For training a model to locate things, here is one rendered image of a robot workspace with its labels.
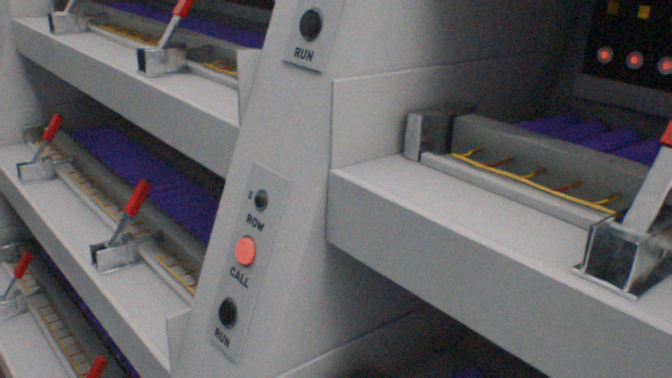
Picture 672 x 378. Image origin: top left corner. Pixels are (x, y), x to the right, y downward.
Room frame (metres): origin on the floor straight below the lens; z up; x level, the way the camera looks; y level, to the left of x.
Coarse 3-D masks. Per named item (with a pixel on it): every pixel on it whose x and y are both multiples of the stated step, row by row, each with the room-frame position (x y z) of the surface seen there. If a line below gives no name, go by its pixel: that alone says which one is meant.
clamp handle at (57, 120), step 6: (54, 120) 0.74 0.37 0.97; (60, 120) 0.74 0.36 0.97; (54, 126) 0.74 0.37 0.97; (48, 132) 0.74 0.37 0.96; (54, 132) 0.74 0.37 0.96; (48, 138) 0.73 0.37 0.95; (42, 144) 0.74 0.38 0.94; (42, 150) 0.73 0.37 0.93; (36, 156) 0.73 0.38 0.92; (36, 162) 0.73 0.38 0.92
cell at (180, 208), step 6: (204, 198) 0.66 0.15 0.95; (210, 198) 0.66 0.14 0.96; (216, 198) 0.67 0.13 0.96; (180, 204) 0.64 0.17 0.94; (186, 204) 0.65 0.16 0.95; (192, 204) 0.65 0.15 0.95; (198, 204) 0.65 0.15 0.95; (204, 204) 0.66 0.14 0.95; (210, 204) 0.66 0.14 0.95; (168, 210) 0.63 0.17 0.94; (174, 210) 0.63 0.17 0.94; (180, 210) 0.64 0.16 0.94; (186, 210) 0.64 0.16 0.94; (168, 216) 0.63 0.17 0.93
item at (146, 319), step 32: (0, 128) 0.84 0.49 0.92; (32, 128) 0.85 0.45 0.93; (64, 128) 0.90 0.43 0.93; (0, 160) 0.79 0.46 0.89; (192, 160) 0.77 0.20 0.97; (32, 192) 0.70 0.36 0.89; (64, 192) 0.70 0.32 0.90; (32, 224) 0.68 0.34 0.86; (64, 224) 0.62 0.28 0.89; (96, 224) 0.63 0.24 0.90; (128, 224) 0.63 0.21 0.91; (64, 256) 0.59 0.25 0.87; (160, 256) 0.57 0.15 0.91; (96, 288) 0.52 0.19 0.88; (128, 288) 0.51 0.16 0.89; (160, 288) 0.51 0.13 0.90; (192, 288) 0.52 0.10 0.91; (128, 320) 0.46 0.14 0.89; (160, 320) 0.47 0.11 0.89; (128, 352) 0.48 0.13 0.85; (160, 352) 0.43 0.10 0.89
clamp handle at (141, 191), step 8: (144, 184) 0.55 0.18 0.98; (136, 192) 0.55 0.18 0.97; (144, 192) 0.55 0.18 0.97; (136, 200) 0.55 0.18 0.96; (144, 200) 0.55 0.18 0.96; (128, 208) 0.55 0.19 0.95; (136, 208) 0.55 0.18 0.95; (128, 216) 0.55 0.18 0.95; (120, 224) 0.55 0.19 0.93; (120, 232) 0.54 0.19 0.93; (112, 240) 0.54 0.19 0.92
